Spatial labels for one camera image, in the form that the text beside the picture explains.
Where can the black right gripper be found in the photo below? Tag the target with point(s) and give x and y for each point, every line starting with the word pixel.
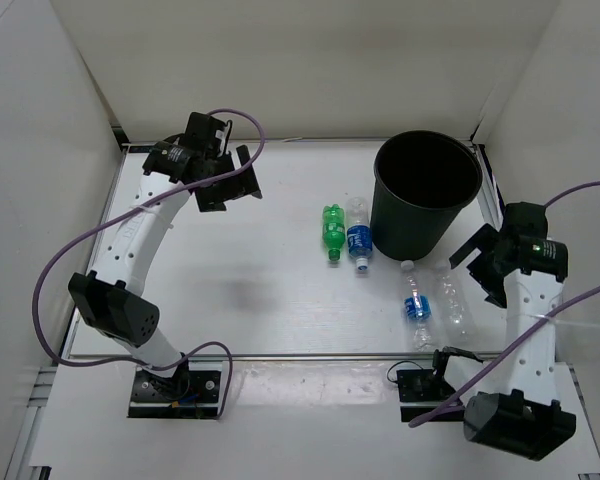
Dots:
pixel 493 287

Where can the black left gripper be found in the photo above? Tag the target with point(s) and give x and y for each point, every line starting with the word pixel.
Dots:
pixel 210 201

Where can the clear crushed plastic bottle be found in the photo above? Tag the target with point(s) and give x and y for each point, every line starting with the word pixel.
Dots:
pixel 453 307

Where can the clear bottle blue wrap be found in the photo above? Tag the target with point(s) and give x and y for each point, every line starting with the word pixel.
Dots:
pixel 416 308

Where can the green plastic bottle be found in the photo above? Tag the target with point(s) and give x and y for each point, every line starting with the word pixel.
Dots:
pixel 333 231

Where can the clear bottle blue label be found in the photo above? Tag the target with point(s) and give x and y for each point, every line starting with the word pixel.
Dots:
pixel 358 232

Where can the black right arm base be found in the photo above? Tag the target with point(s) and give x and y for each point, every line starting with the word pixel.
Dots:
pixel 421 389

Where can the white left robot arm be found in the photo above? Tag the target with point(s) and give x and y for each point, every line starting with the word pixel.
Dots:
pixel 109 297

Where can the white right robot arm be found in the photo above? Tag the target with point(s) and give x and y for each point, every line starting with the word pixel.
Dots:
pixel 513 405

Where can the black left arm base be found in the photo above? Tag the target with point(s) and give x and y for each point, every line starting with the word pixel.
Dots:
pixel 192 393

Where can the black plastic bin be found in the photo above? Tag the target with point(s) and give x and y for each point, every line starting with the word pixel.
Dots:
pixel 423 179

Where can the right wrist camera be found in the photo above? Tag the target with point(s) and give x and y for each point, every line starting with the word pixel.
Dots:
pixel 526 219

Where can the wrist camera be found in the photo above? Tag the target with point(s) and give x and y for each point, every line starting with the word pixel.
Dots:
pixel 204 133
pixel 526 219

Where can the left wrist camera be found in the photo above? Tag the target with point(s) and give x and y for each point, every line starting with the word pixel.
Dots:
pixel 204 133

